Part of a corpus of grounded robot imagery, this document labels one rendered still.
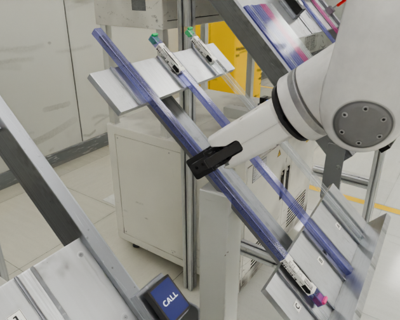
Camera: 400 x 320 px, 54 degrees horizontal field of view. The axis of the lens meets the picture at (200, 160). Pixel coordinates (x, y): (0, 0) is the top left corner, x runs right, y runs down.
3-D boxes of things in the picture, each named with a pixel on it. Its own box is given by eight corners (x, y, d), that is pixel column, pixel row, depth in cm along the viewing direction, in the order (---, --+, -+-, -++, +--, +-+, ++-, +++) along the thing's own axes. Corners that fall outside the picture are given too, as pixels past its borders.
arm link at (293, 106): (310, 60, 48) (289, 73, 50) (284, 73, 41) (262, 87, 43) (345, 119, 48) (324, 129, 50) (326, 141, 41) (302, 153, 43)
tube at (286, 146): (183, 32, 75) (186, 28, 74) (187, 32, 76) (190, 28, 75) (360, 240, 71) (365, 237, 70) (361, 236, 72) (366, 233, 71)
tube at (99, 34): (320, 301, 55) (326, 298, 54) (317, 307, 54) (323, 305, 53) (98, 33, 59) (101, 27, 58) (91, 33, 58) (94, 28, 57)
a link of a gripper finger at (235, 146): (261, 125, 47) (249, 131, 52) (207, 159, 45) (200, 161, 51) (266, 133, 47) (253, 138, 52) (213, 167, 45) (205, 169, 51)
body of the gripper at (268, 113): (298, 72, 49) (233, 113, 56) (267, 88, 41) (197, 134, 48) (329, 122, 50) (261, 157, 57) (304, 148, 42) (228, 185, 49)
